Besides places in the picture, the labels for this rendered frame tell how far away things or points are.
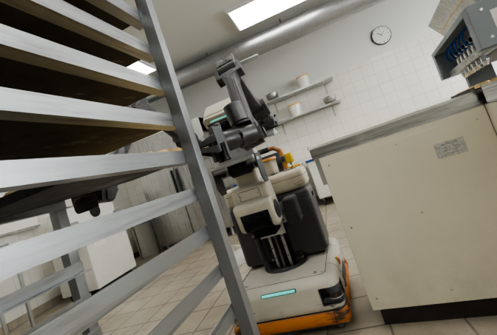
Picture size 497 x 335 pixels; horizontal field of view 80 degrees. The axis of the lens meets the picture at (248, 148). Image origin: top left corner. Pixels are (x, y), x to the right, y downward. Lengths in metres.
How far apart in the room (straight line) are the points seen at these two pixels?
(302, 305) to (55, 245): 1.40
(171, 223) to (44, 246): 5.02
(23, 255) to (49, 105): 0.20
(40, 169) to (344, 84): 5.39
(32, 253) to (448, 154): 1.40
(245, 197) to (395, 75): 4.50
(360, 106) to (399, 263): 4.25
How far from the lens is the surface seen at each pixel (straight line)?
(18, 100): 0.46
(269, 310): 1.74
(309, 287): 1.65
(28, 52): 0.52
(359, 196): 1.49
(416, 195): 1.49
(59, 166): 0.46
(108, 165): 0.51
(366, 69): 5.72
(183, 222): 5.32
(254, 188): 1.62
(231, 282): 0.72
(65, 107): 0.50
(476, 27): 1.34
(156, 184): 5.45
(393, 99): 5.68
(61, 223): 0.98
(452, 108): 1.49
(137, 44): 0.75
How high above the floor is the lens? 0.88
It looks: 5 degrees up
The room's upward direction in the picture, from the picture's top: 19 degrees counter-clockwise
